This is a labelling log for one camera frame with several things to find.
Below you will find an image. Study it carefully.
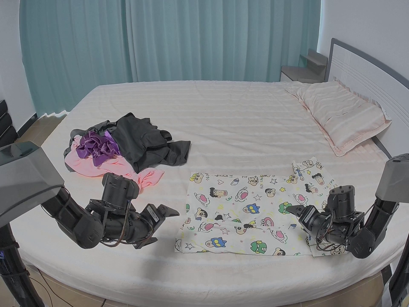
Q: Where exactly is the pink garment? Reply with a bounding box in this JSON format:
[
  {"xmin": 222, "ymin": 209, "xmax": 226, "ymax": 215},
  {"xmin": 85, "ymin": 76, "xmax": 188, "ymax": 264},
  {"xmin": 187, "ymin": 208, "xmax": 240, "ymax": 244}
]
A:
[{"xmin": 65, "ymin": 141, "xmax": 165, "ymax": 194}]

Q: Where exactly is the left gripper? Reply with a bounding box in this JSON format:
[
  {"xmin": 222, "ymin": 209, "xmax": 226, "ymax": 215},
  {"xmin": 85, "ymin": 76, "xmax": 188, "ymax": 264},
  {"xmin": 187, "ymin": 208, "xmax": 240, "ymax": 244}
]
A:
[{"xmin": 128, "ymin": 203, "xmax": 180, "ymax": 249}]

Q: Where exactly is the white printed pyjama top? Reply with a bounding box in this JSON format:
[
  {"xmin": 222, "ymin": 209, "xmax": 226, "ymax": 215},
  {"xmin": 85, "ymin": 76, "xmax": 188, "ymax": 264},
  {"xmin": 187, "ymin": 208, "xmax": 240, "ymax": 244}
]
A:
[{"xmin": 174, "ymin": 156, "xmax": 347, "ymax": 258}]

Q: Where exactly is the grey bedside table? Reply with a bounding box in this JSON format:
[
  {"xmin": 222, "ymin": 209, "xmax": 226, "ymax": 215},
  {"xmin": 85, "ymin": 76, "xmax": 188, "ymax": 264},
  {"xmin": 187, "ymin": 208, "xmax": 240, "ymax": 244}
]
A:
[{"xmin": 281, "ymin": 48, "xmax": 330, "ymax": 83}]

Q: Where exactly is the bed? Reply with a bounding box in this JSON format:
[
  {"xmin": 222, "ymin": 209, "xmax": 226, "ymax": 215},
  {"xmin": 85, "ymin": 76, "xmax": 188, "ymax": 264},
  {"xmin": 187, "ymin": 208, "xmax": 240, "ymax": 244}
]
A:
[{"xmin": 8, "ymin": 38, "xmax": 409, "ymax": 307}]

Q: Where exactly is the black cable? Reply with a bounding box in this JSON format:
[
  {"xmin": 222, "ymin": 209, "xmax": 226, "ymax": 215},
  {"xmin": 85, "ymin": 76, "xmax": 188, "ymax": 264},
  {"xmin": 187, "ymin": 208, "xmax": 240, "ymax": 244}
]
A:
[
  {"xmin": 99, "ymin": 230, "xmax": 136, "ymax": 246},
  {"xmin": 315, "ymin": 232, "xmax": 341, "ymax": 252}
]

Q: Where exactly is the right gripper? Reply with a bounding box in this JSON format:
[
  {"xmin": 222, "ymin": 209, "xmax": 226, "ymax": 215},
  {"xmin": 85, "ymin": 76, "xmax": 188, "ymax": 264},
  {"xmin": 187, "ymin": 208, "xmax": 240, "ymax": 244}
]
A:
[{"xmin": 297, "ymin": 204, "xmax": 325, "ymax": 234}]

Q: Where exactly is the purple satin garment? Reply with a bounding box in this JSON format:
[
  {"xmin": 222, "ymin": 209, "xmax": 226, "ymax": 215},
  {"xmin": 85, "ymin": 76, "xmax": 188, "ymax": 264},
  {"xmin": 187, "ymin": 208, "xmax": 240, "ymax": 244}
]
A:
[{"xmin": 76, "ymin": 131, "xmax": 120, "ymax": 166}]

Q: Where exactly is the blue-green curtain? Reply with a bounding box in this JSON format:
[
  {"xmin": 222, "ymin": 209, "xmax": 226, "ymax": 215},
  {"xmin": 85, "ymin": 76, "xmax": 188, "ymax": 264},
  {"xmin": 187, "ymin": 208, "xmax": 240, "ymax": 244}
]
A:
[
  {"xmin": 125, "ymin": 0, "xmax": 323, "ymax": 82},
  {"xmin": 19, "ymin": 0, "xmax": 133, "ymax": 116}
]

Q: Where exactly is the grey garment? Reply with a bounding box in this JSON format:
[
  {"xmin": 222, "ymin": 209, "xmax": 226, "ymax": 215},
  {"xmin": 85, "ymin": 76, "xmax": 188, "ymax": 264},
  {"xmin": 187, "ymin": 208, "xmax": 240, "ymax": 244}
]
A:
[{"xmin": 63, "ymin": 120, "xmax": 120, "ymax": 172}]

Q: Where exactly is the dark grey chest of drawers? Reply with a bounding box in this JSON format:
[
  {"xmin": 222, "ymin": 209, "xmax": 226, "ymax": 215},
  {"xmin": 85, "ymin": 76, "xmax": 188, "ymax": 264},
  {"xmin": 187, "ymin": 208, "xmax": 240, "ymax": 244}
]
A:
[{"xmin": 0, "ymin": 99, "xmax": 18, "ymax": 148}]

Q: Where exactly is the black garment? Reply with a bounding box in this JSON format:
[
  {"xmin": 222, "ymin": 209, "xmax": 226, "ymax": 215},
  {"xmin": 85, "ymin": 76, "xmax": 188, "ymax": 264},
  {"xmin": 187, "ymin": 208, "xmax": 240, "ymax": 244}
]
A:
[{"xmin": 113, "ymin": 113, "xmax": 191, "ymax": 174}]

